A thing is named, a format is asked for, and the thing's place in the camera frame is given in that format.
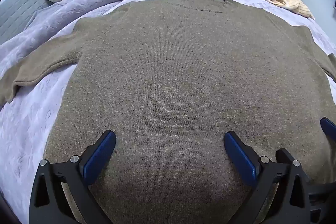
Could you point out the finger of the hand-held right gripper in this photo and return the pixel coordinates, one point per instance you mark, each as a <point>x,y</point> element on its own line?
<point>329,128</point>

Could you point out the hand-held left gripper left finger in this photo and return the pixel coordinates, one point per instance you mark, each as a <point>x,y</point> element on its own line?
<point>98,158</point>

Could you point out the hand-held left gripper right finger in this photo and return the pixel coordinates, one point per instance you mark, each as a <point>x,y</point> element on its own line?
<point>240,158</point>

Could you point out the olive knit sweater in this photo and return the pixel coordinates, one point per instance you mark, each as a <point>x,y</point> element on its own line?
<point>183,69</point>

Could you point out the lavender fleece bed blanket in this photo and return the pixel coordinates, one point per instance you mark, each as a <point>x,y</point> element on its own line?
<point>31,121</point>

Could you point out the grey quilted headboard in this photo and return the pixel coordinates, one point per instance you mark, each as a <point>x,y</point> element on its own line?
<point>23,1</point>

